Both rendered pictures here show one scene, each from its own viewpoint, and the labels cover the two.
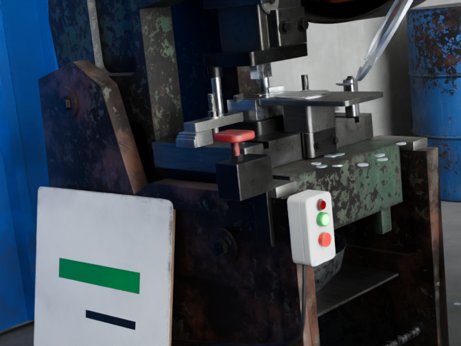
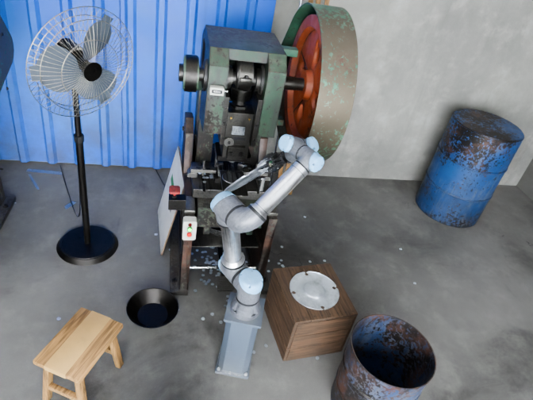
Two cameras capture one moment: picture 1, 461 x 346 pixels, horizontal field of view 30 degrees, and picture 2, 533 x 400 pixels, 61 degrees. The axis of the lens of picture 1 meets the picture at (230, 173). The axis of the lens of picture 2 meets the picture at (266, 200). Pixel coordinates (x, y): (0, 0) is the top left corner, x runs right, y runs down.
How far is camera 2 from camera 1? 184 cm
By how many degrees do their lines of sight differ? 35
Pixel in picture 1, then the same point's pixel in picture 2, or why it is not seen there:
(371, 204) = not seen: hidden behind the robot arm
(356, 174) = not seen: hidden behind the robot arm
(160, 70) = (204, 138)
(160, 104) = (201, 149)
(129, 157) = (187, 160)
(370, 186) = not seen: hidden behind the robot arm
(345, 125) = (251, 193)
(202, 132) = (192, 173)
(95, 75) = (188, 126)
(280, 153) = (211, 194)
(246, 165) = (173, 201)
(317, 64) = (394, 115)
